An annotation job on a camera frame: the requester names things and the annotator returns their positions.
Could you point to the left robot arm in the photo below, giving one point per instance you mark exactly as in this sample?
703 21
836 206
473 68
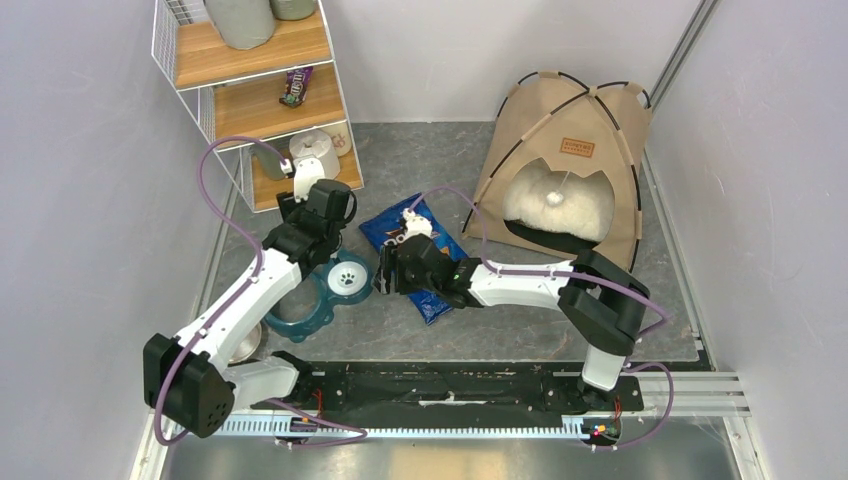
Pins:
188 377

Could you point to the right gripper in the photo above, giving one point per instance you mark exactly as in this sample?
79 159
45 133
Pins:
388 260

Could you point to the green can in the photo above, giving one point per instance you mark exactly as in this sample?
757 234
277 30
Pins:
272 161

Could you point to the brown candy bag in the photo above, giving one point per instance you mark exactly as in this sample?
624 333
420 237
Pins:
296 86

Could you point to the black mounting base plate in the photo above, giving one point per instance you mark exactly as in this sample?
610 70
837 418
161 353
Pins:
455 394

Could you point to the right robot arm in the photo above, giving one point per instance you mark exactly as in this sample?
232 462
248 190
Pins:
605 303

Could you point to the blue Doritos chip bag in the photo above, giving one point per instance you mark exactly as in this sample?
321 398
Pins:
386 225

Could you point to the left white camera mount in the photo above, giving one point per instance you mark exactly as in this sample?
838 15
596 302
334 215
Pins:
305 172

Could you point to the white fluffy pet cushion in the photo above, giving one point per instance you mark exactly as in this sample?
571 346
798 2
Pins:
586 212

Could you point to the white wire wooden shelf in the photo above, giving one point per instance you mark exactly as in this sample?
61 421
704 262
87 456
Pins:
235 93

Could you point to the aluminium corner rail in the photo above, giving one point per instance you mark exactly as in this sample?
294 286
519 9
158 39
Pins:
696 25

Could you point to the white ceramic mug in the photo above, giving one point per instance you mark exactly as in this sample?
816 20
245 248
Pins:
341 138

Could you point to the steel pet bowl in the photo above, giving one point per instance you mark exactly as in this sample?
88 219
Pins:
249 346

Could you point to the black tent pole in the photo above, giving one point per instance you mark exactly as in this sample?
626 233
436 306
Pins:
596 126
543 126

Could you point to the white pompom toy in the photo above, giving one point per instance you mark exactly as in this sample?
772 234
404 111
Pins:
555 196

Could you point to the tan pet tent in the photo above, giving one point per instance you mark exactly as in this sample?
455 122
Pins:
570 159

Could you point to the grey felt basket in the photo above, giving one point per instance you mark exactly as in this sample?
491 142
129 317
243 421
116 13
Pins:
242 24
292 10

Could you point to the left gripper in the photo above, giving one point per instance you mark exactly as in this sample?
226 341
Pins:
290 209

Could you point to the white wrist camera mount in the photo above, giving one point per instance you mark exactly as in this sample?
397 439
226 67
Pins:
415 224

